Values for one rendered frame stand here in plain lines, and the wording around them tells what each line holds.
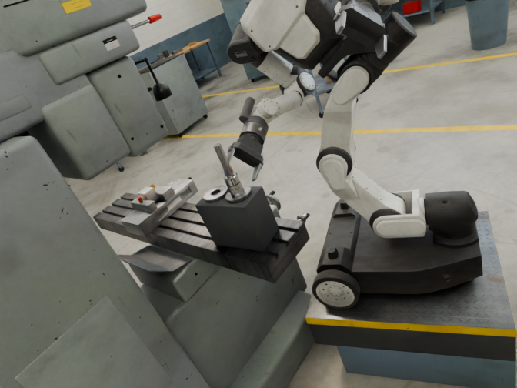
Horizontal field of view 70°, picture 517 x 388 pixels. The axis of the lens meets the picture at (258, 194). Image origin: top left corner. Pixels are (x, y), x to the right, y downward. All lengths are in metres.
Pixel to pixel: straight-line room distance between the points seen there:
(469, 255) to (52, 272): 1.43
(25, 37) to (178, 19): 9.01
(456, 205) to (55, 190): 1.37
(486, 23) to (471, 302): 4.38
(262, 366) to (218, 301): 0.42
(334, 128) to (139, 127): 0.71
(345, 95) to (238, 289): 0.97
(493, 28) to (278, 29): 4.56
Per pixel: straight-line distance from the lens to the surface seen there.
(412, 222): 1.59
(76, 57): 1.33
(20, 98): 1.26
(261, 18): 1.32
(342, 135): 1.45
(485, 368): 1.84
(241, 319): 1.83
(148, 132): 1.44
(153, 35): 9.67
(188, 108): 6.28
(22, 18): 1.29
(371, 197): 1.58
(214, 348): 1.76
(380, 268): 1.62
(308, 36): 1.29
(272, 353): 1.94
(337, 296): 1.69
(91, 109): 1.32
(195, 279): 1.56
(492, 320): 1.66
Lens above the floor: 1.70
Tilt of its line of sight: 29 degrees down
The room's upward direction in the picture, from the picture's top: 22 degrees counter-clockwise
